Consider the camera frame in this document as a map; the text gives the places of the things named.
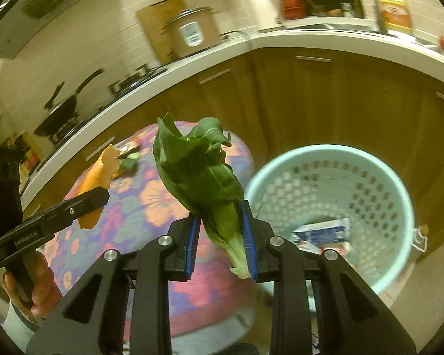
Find yellow dish soap bag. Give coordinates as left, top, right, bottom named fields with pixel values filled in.
left=378, top=0, right=412, bottom=34

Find person's left hand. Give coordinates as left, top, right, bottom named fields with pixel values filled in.
left=2, top=251, right=62, bottom=322

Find white electric kettle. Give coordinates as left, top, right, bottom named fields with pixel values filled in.
left=249, top=0, right=284, bottom=32

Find black wok pan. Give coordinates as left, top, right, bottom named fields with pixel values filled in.
left=33, top=68, right=104, bottom=137

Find green leafy vegetable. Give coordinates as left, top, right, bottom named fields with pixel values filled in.
left=153, top=113, right=250, bottom=279

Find wooden base cabinets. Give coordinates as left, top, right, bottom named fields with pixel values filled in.
left=25, top=47, right=444, bottom=251

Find blue white milk carton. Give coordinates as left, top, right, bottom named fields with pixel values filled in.
left=291, top=218, right=350, bottom=254

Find teal plastic waste basket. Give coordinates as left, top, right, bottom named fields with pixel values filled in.
left=244, top=144, right=416, bottom=293

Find small green vegetable piece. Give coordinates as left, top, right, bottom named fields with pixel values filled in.
left=116, top=148, right=139, bottom=176

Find orange snack bag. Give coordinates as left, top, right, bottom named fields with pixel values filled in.
left=78, top=144, right=120, bottom=229

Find wooden cutting board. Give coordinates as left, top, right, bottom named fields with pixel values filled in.
left=136, top=0, right=187, bottom=64

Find white countertop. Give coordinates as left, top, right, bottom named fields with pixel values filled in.
left=21, top=29, right=444, bottom=208

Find floral purple tablecloth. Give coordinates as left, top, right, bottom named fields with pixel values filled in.
left=43, top=124, right=254, bottom=344

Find brown rice cooker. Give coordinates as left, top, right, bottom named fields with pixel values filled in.
left=163, top=7, right=222, bottom=59

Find red pot on windowsill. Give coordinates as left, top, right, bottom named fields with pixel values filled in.
left=281, top=0, right=308, bottom=20

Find black gas stove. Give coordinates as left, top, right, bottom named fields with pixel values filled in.
left=35, top=63, right=167, bottom=171

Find chrome sink faucet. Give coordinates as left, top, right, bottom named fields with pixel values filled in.
left=351, top=0, right=389, bottom=35

